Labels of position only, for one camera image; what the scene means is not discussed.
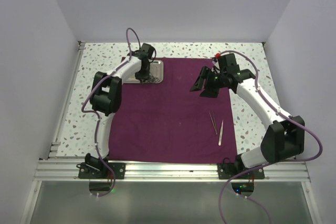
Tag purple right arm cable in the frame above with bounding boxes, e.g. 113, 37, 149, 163
215, 50, 323, 224

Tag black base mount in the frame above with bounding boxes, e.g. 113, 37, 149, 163
217, 159, 265, 180
76, 162, 126, 179

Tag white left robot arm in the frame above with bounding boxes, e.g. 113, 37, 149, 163
81, 43, 156, 178

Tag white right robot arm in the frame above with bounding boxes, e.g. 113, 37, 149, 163
190, 51, 305, 178

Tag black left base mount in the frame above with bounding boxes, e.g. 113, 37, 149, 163
76, 162, 126, 179

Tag stainless steel instrument tray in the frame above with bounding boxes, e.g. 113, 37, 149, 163
124, 60, 164, 84

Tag aluminium frame rail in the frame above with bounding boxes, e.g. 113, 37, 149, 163
33, 159, 310, 182

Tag steel surgical scissors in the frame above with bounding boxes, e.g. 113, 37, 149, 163
139, 76, 159, 84

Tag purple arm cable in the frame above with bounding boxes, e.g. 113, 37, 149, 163
215, 50, 323, 224
80, 27, 141, 197

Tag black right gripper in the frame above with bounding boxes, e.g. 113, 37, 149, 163
190, 66, 227, 98

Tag broad steel forceps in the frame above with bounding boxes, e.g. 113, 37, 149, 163
218, 120, 224, 146

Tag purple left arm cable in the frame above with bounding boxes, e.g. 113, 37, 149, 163
80, 27, 141, 197

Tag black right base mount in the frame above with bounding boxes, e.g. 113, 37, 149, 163
217, 159, 265, 180

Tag thin steel tweezers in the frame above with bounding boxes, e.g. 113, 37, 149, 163
209, 111, 218, 135

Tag purple cloth wrap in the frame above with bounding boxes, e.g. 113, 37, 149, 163
109, 58, 237, 164

